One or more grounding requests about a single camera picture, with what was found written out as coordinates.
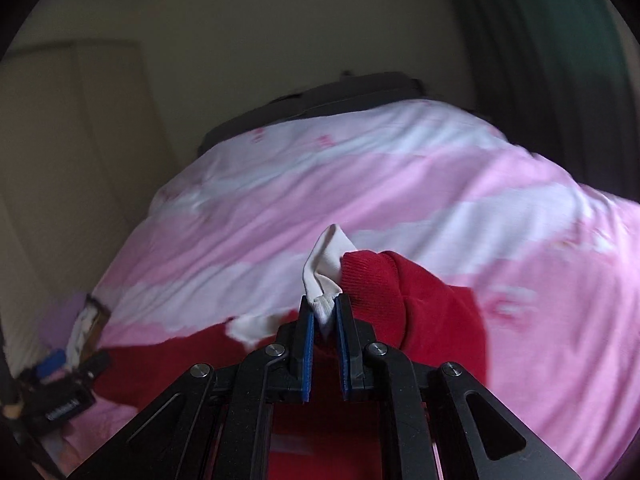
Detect green curtain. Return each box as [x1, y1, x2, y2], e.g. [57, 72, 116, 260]
[451, 0, 639, 200]

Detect white patterned folded clothes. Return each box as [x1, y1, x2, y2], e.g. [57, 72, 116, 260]
[66, 299, 111, 368]

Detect purple folded garment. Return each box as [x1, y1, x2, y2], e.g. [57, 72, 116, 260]
[38, 292, 87, 350]

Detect white louvered wardrobe doors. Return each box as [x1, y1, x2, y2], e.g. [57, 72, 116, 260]
[1, 41, 179, 373]

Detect red Mickey Mouse sweatshirt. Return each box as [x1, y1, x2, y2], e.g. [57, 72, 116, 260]
[96, 224, 487, 479]

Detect pink floral duvet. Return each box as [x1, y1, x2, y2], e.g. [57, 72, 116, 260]
[61, 100, 639, 479]

